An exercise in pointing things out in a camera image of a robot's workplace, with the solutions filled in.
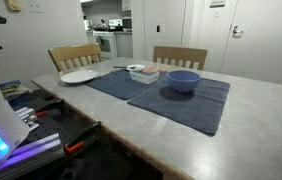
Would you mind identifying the large white plate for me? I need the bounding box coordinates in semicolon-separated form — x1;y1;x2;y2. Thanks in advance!
60;69;100;84

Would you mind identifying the metal spoon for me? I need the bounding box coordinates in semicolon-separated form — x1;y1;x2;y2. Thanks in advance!
113;65;137;70

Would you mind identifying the pile of folded cloths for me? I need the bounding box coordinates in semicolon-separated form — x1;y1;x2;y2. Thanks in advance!
0;79;32;101

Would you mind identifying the white stove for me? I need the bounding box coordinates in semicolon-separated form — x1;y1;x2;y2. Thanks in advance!
92;30;118;61

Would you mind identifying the silver door handle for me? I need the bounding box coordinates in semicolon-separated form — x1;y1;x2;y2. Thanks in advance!
232;25;245;38

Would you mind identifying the door sign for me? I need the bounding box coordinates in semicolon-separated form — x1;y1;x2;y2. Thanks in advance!
209;0;226;8

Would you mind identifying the aluminium rail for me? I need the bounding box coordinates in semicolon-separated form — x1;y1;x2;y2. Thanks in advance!
9;133;65;168

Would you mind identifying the white kitchen appliance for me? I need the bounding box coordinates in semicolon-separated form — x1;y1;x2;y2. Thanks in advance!
108;18;123;32

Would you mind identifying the beige thermostat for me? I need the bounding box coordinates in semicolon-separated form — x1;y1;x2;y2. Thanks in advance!
4;0;22;13

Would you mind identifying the clear plastic container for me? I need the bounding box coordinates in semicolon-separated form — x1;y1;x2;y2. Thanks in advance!
129;69;160;85

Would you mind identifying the dark blue placemat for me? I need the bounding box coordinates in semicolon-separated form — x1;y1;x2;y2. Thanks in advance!
126;73;231;137
85;68;164;101

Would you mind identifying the wooden chair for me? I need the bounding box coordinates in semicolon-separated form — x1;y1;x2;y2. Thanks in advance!
152;45;209;71
47;42;104;73

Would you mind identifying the blue bowl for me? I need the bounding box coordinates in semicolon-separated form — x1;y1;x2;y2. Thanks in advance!
166;69;202;94

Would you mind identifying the microwave oven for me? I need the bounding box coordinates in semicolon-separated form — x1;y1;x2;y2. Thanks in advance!
121;17;133;30

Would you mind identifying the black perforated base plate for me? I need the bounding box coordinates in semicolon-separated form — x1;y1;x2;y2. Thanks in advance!
24;111;94;148

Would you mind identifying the small white saucer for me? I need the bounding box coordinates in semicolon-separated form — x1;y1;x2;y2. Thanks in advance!
125;64;147;72

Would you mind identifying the grey kitchen cabinet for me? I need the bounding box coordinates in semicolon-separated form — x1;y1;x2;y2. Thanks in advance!
115;32;134;59

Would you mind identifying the orange-handled black clamp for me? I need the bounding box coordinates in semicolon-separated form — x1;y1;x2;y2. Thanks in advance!
64;121;103;155
30;99;65;118

